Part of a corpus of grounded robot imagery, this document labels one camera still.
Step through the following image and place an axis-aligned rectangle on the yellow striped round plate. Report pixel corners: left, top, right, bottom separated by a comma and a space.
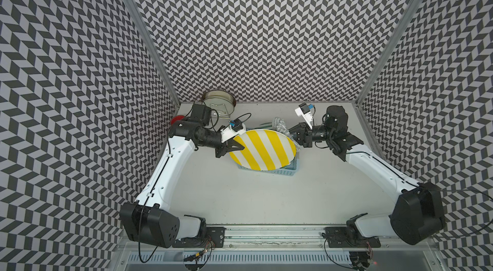
229, 129, 297, 172

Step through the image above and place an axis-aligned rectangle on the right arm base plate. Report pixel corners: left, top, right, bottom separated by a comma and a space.
322, 226, 381, 249

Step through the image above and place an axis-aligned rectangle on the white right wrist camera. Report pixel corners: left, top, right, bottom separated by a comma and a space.
295, 102, 315, 127

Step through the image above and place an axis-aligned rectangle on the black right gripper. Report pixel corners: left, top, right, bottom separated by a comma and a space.
280, 121, 334, 149

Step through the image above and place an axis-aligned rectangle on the light blue plastic basket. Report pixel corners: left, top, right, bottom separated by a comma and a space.
232, 156, 299, 177

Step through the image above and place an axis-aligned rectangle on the aluminium front rail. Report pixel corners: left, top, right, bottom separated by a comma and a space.
111, 224, 444, 253

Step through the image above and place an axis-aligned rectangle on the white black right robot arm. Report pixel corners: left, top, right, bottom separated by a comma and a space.
289, 103, 445, 247

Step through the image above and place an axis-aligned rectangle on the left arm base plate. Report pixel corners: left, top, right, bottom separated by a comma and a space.
172, 226, 226, 249

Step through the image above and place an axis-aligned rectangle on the aluminium corner post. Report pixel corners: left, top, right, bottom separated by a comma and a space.
122, 0, 181, 105
355, 0, 423, 107

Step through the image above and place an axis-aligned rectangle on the aluminium corner post left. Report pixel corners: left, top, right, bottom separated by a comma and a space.
122, 0, 181, 105

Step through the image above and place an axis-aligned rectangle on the silver metal plate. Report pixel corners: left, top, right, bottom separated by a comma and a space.
201, 90, 236, 118

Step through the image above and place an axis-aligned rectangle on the aluminium corner post right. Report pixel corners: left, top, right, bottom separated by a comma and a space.
355, 0, 423, 107

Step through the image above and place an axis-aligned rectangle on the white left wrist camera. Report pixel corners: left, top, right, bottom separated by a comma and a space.
219, 119, 246, 143

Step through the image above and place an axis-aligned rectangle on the grey striped fluffy cloth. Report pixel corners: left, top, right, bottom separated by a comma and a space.
272, 117, 293, 141

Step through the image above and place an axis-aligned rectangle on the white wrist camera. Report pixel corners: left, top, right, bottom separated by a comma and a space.
219, 119, 246, 143
295, 102, 315, 127

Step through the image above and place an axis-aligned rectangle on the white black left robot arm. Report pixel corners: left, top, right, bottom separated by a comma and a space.
119, 104, 246, 248

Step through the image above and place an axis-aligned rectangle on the red mug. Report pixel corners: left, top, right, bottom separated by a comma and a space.
171, 115, 185, 125

